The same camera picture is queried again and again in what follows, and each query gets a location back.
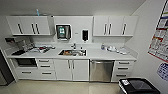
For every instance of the white two-door base cabinet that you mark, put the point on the white two-door base cabinet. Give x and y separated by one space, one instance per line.
71 70

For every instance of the blue wall sign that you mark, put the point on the blue wall sign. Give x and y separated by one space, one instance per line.
163 71

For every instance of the white cloth towel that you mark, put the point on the white cloth towel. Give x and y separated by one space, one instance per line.
121 51

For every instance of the black built-in microwave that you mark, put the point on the black built-in microwave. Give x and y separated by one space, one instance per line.
26 62

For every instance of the steel paper towel dispenser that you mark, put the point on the steel paper towel dispenser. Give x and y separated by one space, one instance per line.
63 32

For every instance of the stainless steel sink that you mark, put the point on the stainless steel sink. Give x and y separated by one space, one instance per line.
74 53

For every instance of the white drawer unit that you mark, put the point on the white drawer unit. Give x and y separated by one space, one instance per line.
123 70
46 68

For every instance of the white mug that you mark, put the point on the white mug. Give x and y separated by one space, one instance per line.
81 53

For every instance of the white three-door wall cabinet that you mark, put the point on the white three-door wall cabinet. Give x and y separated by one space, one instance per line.
29 25

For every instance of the orange bowl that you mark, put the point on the orange bowl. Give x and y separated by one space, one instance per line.
67 52

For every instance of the chrome sink faucet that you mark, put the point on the chrome sink faucet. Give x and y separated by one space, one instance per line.
73 46

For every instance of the black soap dispenser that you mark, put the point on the black soap dispenser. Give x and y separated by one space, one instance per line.
85 35

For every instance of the black coffee machine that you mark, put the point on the black coffee machine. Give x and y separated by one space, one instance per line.
10 43

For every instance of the blue dish soap bottle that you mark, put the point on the blue dish soap bottle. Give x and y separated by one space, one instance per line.
102 47

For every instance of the light blue spray bottle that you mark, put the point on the light blue spray bottle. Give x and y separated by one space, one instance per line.
37 12

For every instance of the dish rack with dishes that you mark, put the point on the dish rack with dishes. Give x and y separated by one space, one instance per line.
43 49

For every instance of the stainless steel dishwasher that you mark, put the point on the stainless steel dishwasher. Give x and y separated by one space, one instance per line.
102 70

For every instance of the black lid waste bin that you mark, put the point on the black lid waste bin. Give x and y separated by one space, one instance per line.
138 86

